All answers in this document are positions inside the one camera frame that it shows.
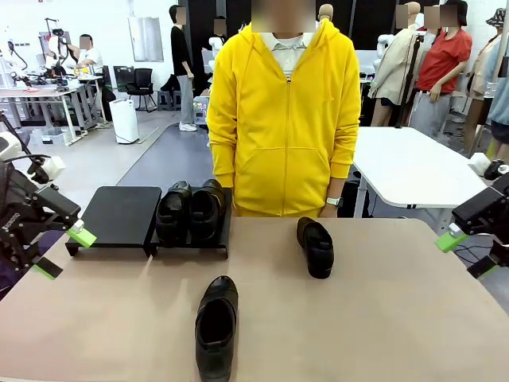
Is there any mannequin in red shirt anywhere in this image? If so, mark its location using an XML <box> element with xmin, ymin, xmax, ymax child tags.
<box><xmin>411</xmin><ymin>0</ymin><xmax>474</xmax><ymax>140</ymax></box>

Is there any person's left forearm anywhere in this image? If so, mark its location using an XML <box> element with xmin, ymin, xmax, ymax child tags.
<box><xmin>326</xmin><ymin>131</ymin><xmax>360</xmax><ymax>199</ymax></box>

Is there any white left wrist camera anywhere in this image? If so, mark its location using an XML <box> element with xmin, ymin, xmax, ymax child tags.
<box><xmin>26</xmin><ymin>155</ymin><xmax>65</xmax><ymax>185</ymax></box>

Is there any person in black top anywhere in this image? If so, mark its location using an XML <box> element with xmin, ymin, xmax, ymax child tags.
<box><xmin>208</xmin><ymin>15</ymin><xmax>228</xmax><ymax>55</ymax></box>

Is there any black pointed leather shoe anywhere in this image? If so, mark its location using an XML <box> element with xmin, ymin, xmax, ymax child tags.
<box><xmin>189</xmin><ymin>178</ymin><xmax>227</xmax><ymax>244</ymax></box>
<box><xmin>155</xmin><ymin>181</ymin><xmax>192</xmax><ymax>248</ymax></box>

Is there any grey workbench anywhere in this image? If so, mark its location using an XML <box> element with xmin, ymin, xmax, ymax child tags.
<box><xmin>0</xmin><ymin>75</ymin><xmax>107</xmax><ymax>138</ymax></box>

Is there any person's right forearm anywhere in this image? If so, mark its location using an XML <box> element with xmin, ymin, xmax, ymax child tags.
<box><xmin>207</xmin><ymin>134</ymin><xmax>235</xmax><ymax>189</ymax></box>

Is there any grey wall panel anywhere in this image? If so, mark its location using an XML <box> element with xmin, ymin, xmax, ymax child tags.
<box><xmin>127</xmin><ymin>16</ymin><xmax>165</xmax><ymax>63</ymax></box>

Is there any black bag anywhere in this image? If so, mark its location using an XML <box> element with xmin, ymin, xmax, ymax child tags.
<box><xmin>341</xmin><ymin>178</ymin><xmax>361</xmax><ymax>219</ymax></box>

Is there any seated person white shirt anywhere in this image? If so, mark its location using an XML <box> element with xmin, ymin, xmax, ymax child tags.
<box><xmin>76</xmin><ymin>34</ymin><xmax>105</xmax><ymax>76</ymax></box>

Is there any clear storage box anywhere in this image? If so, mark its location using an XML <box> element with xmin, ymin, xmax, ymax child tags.
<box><xmin>30</xmin><ymin>127</ymin><xmax>73</xmax><ymax>147</ymax></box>

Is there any person in yellow hoodie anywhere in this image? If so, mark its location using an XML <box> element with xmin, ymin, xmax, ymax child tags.
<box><xmin>206</xmin><ymin>18</ymin><xmax>362</xmax><ymax>219</ymax></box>

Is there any black metal shoe stand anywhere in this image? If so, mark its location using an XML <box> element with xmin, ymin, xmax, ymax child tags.
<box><xmin>64</xmin><ymin>185</ymin><xmax>163</xmax><ymax>258</ymax></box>
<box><xmin>149</xmin><ymin>186</ymin><xmax>233</xmax><ymax>259</ymax></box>

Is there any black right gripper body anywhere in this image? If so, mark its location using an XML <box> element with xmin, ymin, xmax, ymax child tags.
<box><xmin>487</xmin><ymin>178</ymin><xmax>509</xmax><ymax>248</ymax></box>

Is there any mannequin in beige jacket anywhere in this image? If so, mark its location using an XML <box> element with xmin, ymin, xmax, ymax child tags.
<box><xmin>367</xmin><ymin>2</ymin><xmax>423</xmax><ymax>128</ymax></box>

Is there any black office chair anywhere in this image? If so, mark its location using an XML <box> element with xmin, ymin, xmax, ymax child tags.
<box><xmin>126</xmin><ymin>68</ymin><xmax>157</xmax><ymax>113</ymax></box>

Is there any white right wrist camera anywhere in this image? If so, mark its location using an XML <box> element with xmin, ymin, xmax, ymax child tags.
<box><xmin>468</xmin><ymin>153</ymin><xmax>509</xmax><ymax>181</ymax></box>

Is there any colourful box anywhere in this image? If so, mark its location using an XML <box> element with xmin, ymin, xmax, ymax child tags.
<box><xmin>193</xmin><ymin>97</ymin><xmax>210</xmax><ymax>124</ymax></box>

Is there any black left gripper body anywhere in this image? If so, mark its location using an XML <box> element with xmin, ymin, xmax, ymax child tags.
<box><xmin>0</xmin><ymin>162</ymin><xmax>49</xmax><ymax>279</ymax></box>

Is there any white air purifier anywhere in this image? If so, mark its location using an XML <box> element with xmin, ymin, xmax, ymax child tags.
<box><xmin>109</xmin><ymin>99</ymin><xmax>140</xmax><ymax>145</ymax></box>

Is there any person in black shirt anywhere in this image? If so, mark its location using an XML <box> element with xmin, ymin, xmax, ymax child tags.
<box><xmin>169</xmin><ymin>3</ymin><xmax>199</xmax><ymax>132</ymax></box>

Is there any black leather strap shoe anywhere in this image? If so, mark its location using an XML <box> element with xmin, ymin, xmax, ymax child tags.
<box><xmin>194</xmin><ymin>275</ymin><xmax>239</xmax><ymax>382</ymax></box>
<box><xmin>297</xmin><ymin>216</ymin><xmax>335</xmax><ymax>280</ymax></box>

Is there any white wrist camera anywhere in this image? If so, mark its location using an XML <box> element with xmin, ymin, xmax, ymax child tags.
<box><xmin>26</xmin><ymin>155</ymin><xmax>65</xmax><ymax>185</ymax></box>
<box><xmin>468</xmin><ymin>153</ymin><xmax>509</xmax><ymax>181</ymax></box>

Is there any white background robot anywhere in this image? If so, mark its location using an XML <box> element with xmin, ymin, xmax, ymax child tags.
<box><xmin>375</xmin><ymin>33</ymin><xmax>395</xmax><ymax>67</ymax></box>

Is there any black tripod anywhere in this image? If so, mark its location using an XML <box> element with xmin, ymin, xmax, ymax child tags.
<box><xmin>0</xmin><ymin>112</ymin><xmax>39</xmax><ymax>162</ymax></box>

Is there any white folding table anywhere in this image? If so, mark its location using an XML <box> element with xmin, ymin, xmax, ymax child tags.
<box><xmin>352</xmin><ymin>126</ymin><xmax>494</xmax><ymax>232</ymax></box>

